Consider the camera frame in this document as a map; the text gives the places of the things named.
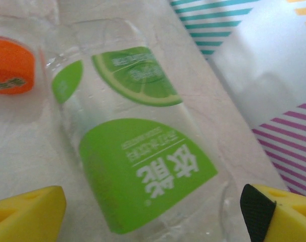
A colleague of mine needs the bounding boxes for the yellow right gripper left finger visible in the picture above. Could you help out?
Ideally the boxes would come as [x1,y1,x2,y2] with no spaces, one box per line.
[0,186,67,242]

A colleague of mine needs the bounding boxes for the orange NFC juice bottle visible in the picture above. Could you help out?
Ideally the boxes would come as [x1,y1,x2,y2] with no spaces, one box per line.
[0,15,46,101]

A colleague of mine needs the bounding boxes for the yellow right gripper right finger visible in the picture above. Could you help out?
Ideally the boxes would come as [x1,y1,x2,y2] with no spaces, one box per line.
[240,183,306,242]

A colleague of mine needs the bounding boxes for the green lime label bottle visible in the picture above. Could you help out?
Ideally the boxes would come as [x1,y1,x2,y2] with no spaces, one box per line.
[40,19,244,242]

